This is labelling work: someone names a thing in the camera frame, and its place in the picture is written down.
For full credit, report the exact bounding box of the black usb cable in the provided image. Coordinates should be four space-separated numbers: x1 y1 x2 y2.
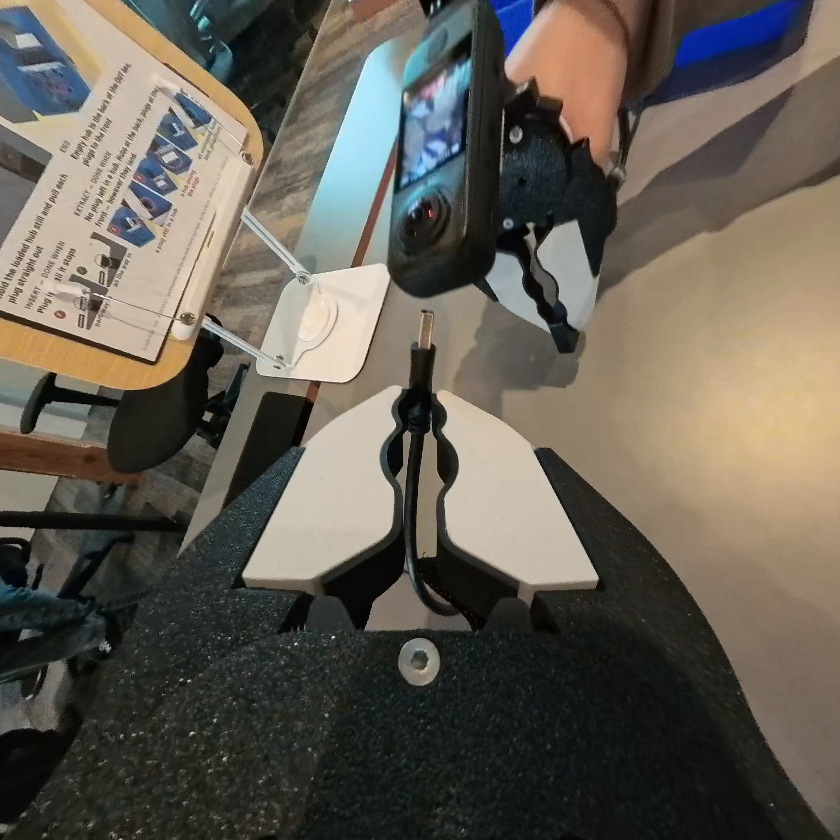
402 310 468 619

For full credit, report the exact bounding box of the clear acrylic sign stand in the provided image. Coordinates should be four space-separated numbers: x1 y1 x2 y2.
56 72 392 383

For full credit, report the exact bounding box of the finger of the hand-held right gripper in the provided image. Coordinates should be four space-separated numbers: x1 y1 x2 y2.
528 218 601 355
481 244 559 326

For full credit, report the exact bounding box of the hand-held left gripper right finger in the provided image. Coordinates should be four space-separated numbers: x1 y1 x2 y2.
430 388 602 624

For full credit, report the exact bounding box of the printed instruction sheet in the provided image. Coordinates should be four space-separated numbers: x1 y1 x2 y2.
0 0 252 363

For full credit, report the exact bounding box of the black office chair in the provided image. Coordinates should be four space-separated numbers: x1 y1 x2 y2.
20 333 252 475

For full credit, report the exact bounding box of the person's right forearm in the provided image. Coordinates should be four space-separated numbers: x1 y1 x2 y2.
591 0 816 109

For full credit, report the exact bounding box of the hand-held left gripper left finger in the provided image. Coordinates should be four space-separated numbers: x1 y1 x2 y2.
241 386 408 624

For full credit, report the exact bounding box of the blue plastic bin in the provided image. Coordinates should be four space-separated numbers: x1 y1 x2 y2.
493 0 811 70

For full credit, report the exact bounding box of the person's right hand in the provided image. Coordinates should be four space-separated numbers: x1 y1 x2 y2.
505 0 632 166

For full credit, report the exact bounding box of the black metal bar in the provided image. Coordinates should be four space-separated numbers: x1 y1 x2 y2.
0 511 188 534

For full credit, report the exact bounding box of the light wooden table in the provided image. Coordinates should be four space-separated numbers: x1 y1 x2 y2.
0 0 265 391

